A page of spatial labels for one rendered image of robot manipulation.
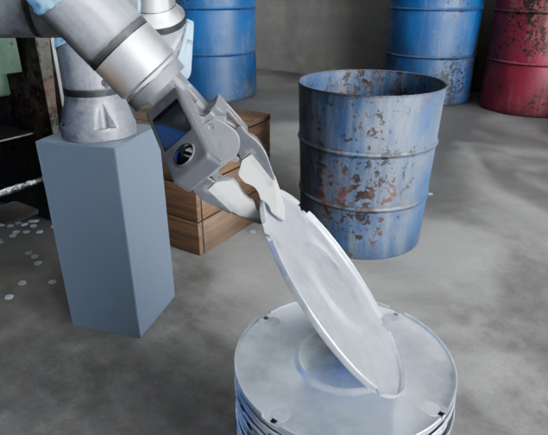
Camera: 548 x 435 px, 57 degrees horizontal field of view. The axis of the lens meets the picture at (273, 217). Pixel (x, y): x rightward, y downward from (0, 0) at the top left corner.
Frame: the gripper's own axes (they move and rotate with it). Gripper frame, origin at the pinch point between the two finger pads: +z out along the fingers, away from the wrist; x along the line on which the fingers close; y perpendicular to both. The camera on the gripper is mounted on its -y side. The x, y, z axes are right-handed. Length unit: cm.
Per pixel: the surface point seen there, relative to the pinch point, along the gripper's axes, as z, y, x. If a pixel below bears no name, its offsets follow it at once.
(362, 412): 22.7, -9.4, 5.8
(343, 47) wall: 65, 382, -39
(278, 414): 16.4, -9.3, 13.4
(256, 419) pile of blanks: 15.8, -8.7, 16.2
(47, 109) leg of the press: -33, 99, 55
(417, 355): 28.8, 0.5, -1.4
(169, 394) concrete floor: 25, 24, 47
